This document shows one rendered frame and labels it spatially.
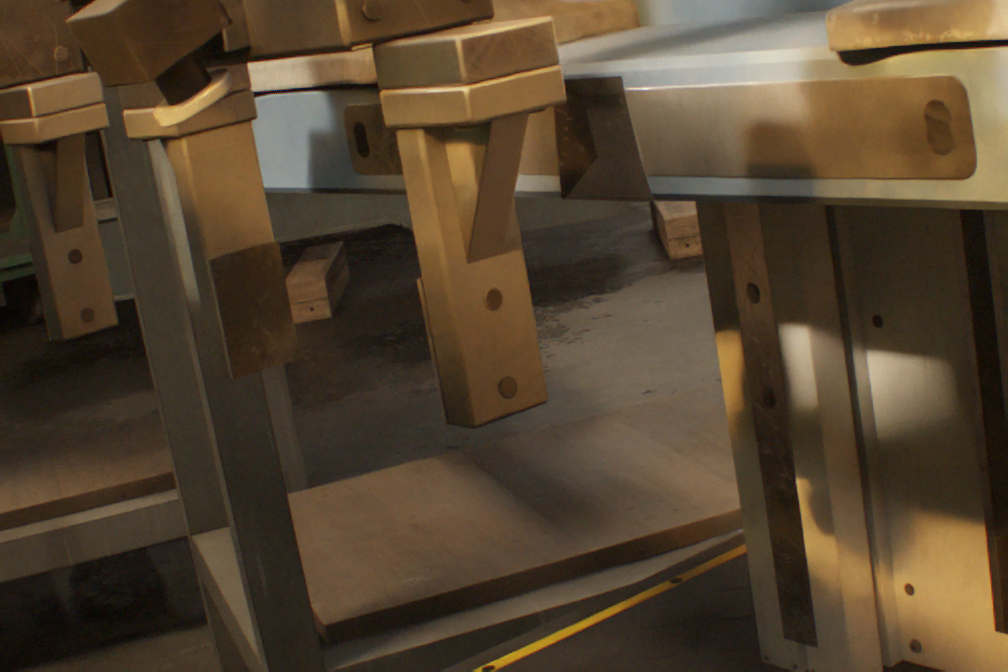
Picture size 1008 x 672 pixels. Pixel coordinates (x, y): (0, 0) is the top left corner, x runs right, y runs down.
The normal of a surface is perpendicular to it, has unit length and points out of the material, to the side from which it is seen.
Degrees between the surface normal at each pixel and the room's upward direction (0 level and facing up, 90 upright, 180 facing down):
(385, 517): 0
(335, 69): 90
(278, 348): 90
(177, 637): 0
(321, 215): 89
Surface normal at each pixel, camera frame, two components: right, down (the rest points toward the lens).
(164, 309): 0.32, 0.14
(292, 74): -0.78, 0.25
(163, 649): -0.17, -0.97
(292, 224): 0.01, 0.18
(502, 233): 0.61, 0.53
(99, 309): 0.60, 0.06
